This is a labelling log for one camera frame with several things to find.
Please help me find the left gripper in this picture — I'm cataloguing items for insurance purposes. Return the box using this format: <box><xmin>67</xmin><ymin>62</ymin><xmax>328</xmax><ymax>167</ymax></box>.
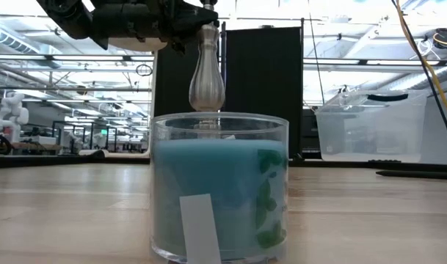
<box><xmin>92</xmin><ymin>0</ymin><xmax>220</xmax><ymax>53</ymax></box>

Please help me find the black round ceiling device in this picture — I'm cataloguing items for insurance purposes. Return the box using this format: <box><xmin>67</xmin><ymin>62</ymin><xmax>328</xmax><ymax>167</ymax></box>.
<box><xmin>432</xmin><ymin>28</ymin><xmax>447</xmax><ymax>51</ymax></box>

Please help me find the thin black hanging cable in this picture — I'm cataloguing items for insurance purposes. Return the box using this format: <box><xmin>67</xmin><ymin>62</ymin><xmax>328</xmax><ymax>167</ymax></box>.
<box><xmin>308</xmin><ymin>0</ymin><xmax>325</xmax><ymax>107</ymax></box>

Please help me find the clear plastic bin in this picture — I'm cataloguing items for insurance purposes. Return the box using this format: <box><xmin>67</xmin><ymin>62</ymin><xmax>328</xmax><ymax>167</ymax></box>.
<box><xmin>314</xmin><ymin>89</ymin><xmax>429</xmax><ymax>164</ymax></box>

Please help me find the black partition screen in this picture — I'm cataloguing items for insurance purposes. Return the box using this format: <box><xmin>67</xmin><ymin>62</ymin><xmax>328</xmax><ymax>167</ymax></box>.
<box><xmin>153</xmin><ymin>26</ymin><xmax>305</xmax><ymax>159</ymax></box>

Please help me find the yellow cable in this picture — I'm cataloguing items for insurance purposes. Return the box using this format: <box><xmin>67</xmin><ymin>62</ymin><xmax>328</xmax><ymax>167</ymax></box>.
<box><xmin>394</xmin><ymin>0</ymin><xmax>447</xmax><ymax>128</ymax></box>

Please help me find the blue candle glass jar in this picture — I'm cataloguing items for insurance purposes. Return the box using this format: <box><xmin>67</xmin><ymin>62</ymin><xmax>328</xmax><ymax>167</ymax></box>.
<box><xmin>149</xmin><ymin>111</ymin><xmax>291</xmax><ymax>264</ymax></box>

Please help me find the black aluminium frame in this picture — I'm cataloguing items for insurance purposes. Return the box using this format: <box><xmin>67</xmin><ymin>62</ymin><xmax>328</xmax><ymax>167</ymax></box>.
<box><xmin>0</xmin><ymin>154</ymin><xmax>447</xmax><ymax>173</ymax></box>

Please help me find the silver lamp stand black socket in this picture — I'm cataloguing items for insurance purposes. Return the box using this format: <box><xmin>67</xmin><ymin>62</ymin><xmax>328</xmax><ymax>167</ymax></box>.
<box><xmin>188</xmin><ymin>0</ymin><xmax>226</xmax><ymax>140</ymax></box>

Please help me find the black hose loop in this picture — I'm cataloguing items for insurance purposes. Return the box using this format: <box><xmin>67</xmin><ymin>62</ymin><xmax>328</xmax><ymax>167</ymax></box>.
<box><xmin>0</xmin><ymin>131</ymin><xmax>17</xmax><ymax>157</ymax></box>

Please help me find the black thin stick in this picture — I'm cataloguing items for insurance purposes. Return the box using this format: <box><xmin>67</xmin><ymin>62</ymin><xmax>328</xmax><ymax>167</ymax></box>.
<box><xmin>376</xmin><ymin>169</ymin><xmax>447</xmax><ymax>181</ymax></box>

